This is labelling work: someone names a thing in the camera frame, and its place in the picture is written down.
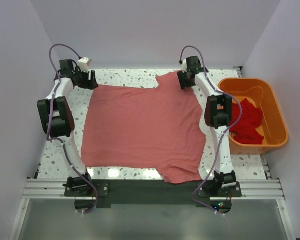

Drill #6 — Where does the pink t shirt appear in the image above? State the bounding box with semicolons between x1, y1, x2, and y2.
81;72;206;184

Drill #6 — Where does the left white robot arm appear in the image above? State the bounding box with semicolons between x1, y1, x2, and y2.
37;58;99;197

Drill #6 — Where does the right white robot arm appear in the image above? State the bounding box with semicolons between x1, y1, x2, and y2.
177;56;237;195

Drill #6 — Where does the red t shirt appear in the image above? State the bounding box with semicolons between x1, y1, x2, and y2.
230;98;265;145

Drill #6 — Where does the orange plastic bin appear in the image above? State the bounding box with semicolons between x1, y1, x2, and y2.
218;78;289;155

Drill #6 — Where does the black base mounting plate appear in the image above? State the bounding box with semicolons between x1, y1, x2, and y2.
63;177;242;213

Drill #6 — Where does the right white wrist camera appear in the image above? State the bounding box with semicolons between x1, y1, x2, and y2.
179;58;188;73

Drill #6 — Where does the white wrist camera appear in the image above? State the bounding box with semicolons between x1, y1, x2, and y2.
77;57;92;72
179;58;188;73

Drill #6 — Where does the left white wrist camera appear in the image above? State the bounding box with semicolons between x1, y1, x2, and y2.
77;57;92;72

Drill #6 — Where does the aluminium rail frame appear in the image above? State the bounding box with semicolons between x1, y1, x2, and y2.
8;65;298;240

